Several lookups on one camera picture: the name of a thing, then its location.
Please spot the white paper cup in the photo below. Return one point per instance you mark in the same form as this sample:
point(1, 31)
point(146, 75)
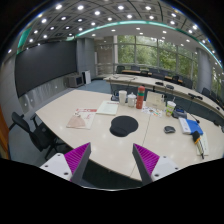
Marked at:
point(122, 97)

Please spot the grey cabinet box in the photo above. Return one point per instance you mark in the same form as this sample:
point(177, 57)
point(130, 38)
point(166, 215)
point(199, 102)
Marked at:
point(75, 81)

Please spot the red and pink booklet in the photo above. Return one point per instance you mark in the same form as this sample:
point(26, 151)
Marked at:
point(82, 118)

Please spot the black and yellow tool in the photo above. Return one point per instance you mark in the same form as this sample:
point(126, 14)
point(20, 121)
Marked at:
point(197, 140)

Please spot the white paper document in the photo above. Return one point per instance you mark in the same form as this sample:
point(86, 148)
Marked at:
point(108, 108)

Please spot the white name card stand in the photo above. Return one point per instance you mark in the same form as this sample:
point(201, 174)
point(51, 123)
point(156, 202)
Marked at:
point(155, 100)

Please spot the black desk device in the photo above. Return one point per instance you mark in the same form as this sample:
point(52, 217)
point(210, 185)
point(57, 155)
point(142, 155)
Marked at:
point(179, 113)

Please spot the large dark wall screen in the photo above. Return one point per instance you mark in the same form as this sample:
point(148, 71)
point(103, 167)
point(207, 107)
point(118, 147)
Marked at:
point(41, 64)

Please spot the colourful leaflet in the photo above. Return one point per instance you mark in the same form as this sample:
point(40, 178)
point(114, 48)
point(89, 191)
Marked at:
point(152, 111)

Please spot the black office chair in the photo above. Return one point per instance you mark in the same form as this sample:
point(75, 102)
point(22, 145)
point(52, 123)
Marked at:
point(42, 137)

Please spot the red and green bottle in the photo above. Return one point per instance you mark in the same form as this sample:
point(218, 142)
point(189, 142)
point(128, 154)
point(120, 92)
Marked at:
point(140, 97)

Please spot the white lidded mug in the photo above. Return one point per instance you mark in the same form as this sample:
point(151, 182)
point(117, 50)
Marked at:
point(132, 100)

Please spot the black mouse pad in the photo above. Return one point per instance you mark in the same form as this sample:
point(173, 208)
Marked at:
point(122, 126)

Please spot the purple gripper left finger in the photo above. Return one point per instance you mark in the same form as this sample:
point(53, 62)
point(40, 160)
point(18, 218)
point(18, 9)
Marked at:
point(77, 160)

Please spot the green and white cup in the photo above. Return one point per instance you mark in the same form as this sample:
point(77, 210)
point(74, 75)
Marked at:
point(170, 108)

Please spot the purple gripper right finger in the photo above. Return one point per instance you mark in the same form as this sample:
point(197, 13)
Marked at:
point(146, 161)

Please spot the grey computer mouse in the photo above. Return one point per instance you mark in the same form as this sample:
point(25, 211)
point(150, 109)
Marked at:
point(169, 129)

